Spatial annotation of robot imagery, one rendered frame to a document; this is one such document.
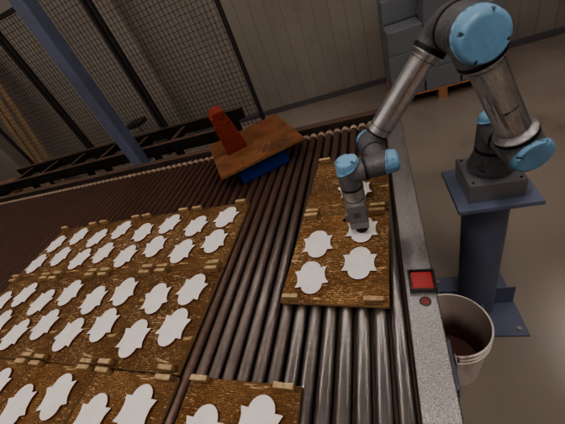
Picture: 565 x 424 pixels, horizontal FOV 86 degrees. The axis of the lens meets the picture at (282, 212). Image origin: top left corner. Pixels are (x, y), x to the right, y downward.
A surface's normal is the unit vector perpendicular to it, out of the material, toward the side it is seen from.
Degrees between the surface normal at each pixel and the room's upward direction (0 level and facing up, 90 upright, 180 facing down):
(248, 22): 90
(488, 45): 84
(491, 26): 84
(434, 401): 0
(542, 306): 0
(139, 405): 0
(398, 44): 90
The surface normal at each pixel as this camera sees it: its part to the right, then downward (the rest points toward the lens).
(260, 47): -0.15, 0.66
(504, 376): -0.32, -0.73
